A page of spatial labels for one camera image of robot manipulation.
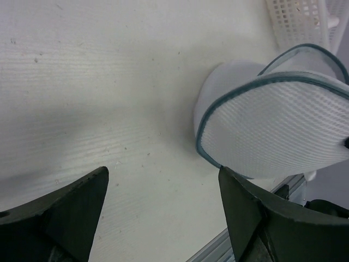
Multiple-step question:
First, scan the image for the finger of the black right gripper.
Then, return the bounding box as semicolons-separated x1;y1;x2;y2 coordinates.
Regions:
342;138;349;149

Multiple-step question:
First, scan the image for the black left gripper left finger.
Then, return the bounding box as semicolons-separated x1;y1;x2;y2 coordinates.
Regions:
1;166;109;261

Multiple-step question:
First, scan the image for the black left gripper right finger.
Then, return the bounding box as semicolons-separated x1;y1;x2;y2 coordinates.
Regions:
219;167;348;261

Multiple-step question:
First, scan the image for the white mesh laundry bag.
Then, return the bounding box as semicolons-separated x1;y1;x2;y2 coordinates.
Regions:
194;44;348;179

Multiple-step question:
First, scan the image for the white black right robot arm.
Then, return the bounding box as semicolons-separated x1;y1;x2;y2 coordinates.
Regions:
304;160;348;219

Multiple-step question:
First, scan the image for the white plastic basket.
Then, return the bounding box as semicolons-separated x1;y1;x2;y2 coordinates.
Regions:
266;0;348;54

